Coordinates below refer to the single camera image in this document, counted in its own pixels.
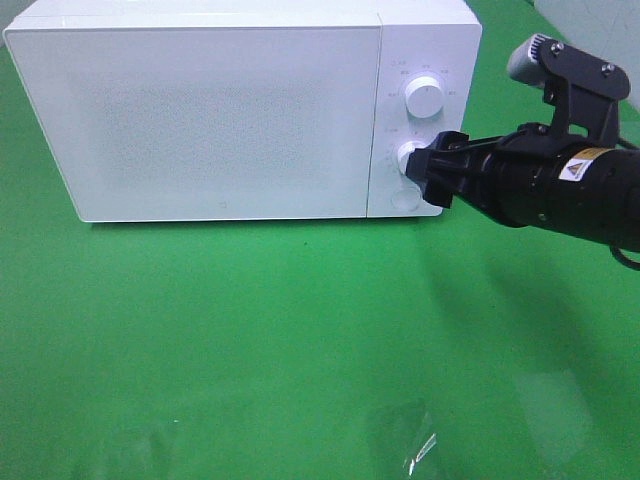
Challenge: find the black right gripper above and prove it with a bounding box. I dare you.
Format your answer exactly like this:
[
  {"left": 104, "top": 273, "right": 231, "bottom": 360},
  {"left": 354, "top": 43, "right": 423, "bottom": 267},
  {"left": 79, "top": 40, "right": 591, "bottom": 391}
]
[{"left": 406, "top": 131, "right": 565, "bottom": 225}]

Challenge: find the white microwave knob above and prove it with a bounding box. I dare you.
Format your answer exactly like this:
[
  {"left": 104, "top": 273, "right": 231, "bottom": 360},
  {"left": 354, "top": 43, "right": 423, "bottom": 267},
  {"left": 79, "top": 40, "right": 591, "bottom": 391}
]
[
  {"left": 397, "top": 140, "right": 428, "bottom": 175},
  {"left": 404, "top": 75, "right": 444, "bottom": 119}
]

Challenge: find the white microwave door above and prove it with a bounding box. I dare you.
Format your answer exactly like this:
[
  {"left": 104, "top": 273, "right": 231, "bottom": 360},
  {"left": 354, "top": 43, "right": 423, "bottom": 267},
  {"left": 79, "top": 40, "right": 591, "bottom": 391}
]
[{"left": 6, "top": 27, "right": 380, "bottom": 222}]

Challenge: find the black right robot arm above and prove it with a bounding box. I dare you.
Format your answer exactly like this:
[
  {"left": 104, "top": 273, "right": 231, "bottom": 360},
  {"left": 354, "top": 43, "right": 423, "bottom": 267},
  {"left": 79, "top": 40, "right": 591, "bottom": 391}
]
[{"left": 406, "top": 124, "right": 639, "bottom": 252}]

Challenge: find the white panel at table edge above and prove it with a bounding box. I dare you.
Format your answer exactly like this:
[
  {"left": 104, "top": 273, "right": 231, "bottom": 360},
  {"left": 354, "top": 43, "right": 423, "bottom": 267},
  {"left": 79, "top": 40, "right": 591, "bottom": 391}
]
[{"left": 533, "top": 0, "right": 639, "bottom": 111}]

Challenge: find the white microwave oven body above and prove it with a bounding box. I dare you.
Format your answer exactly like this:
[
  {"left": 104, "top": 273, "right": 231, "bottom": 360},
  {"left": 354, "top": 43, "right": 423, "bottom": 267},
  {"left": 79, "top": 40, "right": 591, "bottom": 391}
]
[{"left": 3, "top": 1, "right": 482, "bottom": 218}]

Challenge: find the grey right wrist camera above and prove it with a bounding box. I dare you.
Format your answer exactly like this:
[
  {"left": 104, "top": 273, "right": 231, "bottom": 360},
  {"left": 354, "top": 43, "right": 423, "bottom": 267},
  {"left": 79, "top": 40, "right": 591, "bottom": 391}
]
[{"left": 506, "top": 33, "right": 631, "bottom": 101}]

